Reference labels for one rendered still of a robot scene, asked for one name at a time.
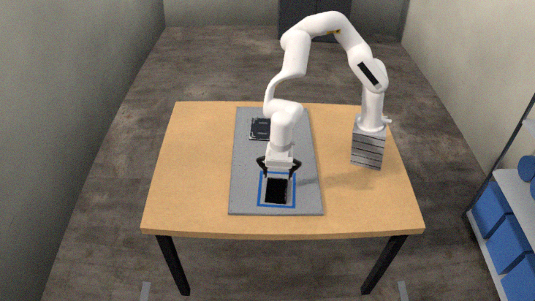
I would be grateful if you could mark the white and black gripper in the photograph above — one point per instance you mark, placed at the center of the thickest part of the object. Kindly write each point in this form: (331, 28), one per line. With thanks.
(268, 153)

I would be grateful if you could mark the black rectangular block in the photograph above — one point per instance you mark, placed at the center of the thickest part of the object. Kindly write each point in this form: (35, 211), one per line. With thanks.
(278, 188)

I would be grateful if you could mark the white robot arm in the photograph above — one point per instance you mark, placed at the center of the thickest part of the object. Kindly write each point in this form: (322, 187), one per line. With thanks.
(371, 72)

